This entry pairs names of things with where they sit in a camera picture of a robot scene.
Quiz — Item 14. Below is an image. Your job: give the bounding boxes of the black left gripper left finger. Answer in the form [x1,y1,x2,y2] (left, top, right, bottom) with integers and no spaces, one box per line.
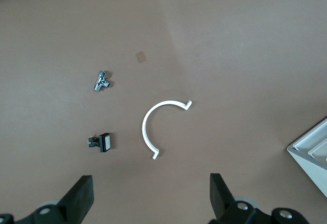
[0,174,95,224]

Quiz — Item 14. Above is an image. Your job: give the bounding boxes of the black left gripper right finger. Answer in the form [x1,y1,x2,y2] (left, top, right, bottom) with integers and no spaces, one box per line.
[209,173,311,224]

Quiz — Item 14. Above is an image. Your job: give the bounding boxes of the black square push button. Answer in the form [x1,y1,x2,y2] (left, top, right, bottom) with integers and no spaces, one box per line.
[87,132,113,153]

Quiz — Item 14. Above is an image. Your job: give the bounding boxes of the white drawer cabinet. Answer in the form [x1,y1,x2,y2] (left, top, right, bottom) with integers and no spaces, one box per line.
[286,116,327,199]

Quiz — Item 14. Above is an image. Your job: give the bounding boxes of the white plastic drawer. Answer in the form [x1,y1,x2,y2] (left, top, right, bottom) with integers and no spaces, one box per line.
[292,121,327,160]
[308,139,327,170]

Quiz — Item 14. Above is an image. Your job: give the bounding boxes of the small blue metal component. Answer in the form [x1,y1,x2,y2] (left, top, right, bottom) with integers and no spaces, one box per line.
[92,70,112,92]

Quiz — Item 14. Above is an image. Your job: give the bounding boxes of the brown tape patch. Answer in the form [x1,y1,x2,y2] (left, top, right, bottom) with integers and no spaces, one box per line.
[134,51,148,64]

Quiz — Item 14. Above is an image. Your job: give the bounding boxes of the white curved plastic bracket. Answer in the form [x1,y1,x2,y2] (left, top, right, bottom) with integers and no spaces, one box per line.
[141,99,193,161]

